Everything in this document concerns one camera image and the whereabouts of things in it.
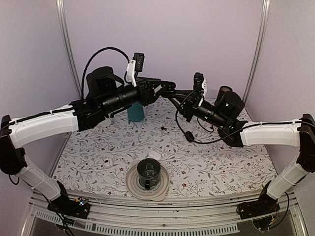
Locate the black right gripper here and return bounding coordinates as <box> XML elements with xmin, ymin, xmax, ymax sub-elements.
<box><xmin>168</xmin><ymin>90</ymin><xmax>228</xmax><ymax>130</ymax></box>

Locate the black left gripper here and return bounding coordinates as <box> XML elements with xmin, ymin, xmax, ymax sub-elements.
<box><xmin>101</xmin><ymin>77</ymin><xmax>170</xmax><ymax>115</ymax></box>

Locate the black oval charging case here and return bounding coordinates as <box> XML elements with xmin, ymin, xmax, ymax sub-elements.
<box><xmin>161</xmin><ymin>89</ymin><xmax>176</xmax><ymax>98</ymax></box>

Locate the small black earbud case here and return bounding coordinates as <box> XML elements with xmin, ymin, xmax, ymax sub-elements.
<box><xmin>185</xmin><ymin>131</ymin><xmax>194</xmax><ymax>142</ymax></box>

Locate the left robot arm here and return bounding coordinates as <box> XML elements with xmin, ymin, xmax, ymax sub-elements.
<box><xmin>0</xmin><ymin>66</ymin><xmax>176</xmax><ymax>213</ymax></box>

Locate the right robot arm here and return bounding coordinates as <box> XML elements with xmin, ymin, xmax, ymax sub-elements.
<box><xmin>163</xmin><ymin>86</ymin><xmax>315</xmax><ymax>214</ymax></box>

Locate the white open charging case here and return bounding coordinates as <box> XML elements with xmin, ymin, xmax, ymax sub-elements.
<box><xmin>148</xmin><ymin>150</ymin><xmax>162</xmax><ymax>161</ymax></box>

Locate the small white earbud case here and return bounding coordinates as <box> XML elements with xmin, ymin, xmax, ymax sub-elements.
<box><xmin>103</xmin><ymin>158</ymin><xmax>113</xmax><ymax>168</ymax></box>

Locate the teal cup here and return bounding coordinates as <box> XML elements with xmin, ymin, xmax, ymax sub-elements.
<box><xmin>127</xmin><ymin>102</ymin><xmax>144</xmax><ymax>122</ymax></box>

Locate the dark brown tall cup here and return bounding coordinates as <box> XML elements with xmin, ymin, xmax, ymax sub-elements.
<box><xmin>219</xmin><ymin>86</ymin><xmax>233</xmax><ymax>94</ymax></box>

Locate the clear plastic cup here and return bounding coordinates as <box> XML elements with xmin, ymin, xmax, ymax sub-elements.
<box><xmin>98</xmin><ymin>118</ymin><xmax>111</xmax><ymax>127</ymax></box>

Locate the dark glass mug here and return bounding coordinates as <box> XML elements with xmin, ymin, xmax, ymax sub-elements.
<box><xmin>137</xmin><ymin>158</ymin><xmax>161</xmax><ymax>190</ymax></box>

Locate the floral table cloth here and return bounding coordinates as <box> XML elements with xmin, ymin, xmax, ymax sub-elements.
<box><xmin>53</xmin><ymin>98</ymin><xmax>277</xmax><ymax>198</ymax></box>

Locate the beige round plate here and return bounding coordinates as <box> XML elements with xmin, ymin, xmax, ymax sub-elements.
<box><xmin>126</xmin><ymin>165</ymin><xmax>170</xmax><ymax>202</ymax></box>

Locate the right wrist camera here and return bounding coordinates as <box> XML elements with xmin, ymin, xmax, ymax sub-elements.
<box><xmin>193</xmin><ymin>72</ymin><xmax>207</xmax><ymax>107</ymax></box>

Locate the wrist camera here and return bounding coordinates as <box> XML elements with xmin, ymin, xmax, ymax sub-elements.
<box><xmin>124</xmin><ymin>53</ymin><xmax>145</xmax><ymax>87</ymax></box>
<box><xmin>193</xmin><ymin>72</ymin><xmax>207</xmax><ymax>107</ymax></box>

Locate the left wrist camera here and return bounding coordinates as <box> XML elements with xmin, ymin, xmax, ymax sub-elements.
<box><xmin>124</xmin><ymin>53</ymin><xmax>145</xmax><ymax>87</ymax></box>

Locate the right aluminium frame post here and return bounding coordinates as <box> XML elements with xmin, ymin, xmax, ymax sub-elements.
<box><xmin>242</xmin><ymin>0</ymin><xmax>270</xmax><ymax>104</ymax></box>

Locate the aluminium frame post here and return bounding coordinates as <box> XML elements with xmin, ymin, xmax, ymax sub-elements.
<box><xmin>242</xmin><ymin>0</ymin><xmax>270</xmax><ymax>104</ymax></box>
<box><xmin>55</xmin><ymin>0</ymin><xmax>79</xmax><ymax>79</ymax></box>

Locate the left aluminium frame post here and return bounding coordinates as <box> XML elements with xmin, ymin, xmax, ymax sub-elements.
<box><xmin>55</xmin><ymin>0</ymin><xmax>79</xmax><ymax>79</ymax></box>

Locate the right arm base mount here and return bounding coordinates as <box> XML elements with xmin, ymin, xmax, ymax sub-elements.
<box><xmin>236</xmin><ymin>200</ymin><xmax>280</xmax><ymax>219</ymax></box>

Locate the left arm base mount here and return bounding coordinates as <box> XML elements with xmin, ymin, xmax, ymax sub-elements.
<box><xmin>47</xmin><ymin>197</ymin><xmax>91</xmax><ymax>219</ymax></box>

